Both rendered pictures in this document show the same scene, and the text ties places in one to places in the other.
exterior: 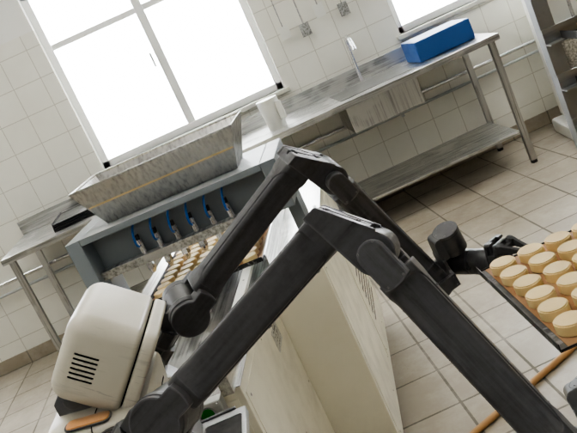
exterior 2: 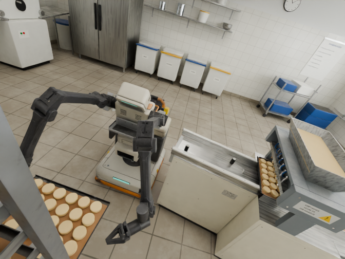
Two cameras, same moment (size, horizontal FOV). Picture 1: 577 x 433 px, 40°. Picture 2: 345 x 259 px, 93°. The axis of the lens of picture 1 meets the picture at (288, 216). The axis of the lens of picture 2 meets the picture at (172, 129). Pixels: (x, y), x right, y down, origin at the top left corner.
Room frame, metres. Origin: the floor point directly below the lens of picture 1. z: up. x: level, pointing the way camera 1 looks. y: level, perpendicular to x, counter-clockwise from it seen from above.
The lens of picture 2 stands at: (1.66, -0.67, 1.79)
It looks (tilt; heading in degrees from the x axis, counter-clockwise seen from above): 37 degrees down; 91
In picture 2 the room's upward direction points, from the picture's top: 18 degrees clockwise
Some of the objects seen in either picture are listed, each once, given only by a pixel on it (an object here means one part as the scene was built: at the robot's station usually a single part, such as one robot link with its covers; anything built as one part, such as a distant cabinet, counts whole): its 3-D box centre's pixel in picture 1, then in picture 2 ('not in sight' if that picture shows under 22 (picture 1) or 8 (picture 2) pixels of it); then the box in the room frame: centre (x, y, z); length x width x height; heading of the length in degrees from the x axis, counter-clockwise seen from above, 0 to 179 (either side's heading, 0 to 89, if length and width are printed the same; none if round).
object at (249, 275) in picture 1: (258, 245); (298, 207); (2.66, 0.14, 0.87); 2.01 x 0.03 x 0.07; 171
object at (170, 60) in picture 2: not in sight; (170, 66); (0.96, 3.91, 0.39); 0.64 x 0.54 x 0.77; 92
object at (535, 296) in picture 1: (541, 296); (59, 193); (1.23, -0.33, 0.96); 0.05 x 0.05 x 0.02
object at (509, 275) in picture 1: (514, 275); (84, 202); (1.36, -0.33, 0.96); 0.05 x 0.05 x 0.02
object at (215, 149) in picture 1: (167, 170); (315, 152); (2.58, 0.30, 1.25); 0.56 x 0.29 x 0.14; 81
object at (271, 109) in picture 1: (274, 112); not in sight; (5.15, -0.19, 0.98); 0.18 x 0.14 x 0.20; 41
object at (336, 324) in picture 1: (279, 327); (299, 235); (3.05, 0.22, 0.42); 1.28 x 0.72 x 0.84; 171
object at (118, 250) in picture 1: (198, 235); (290, 174); (2.58, 0.30, 1.01); 0.72 x 0.33 x 0.34; 81
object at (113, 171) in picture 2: not in sight; (133, 163); (1.30, 0.60, 0.16); 0.67 x 0.64 x 0.25; 88
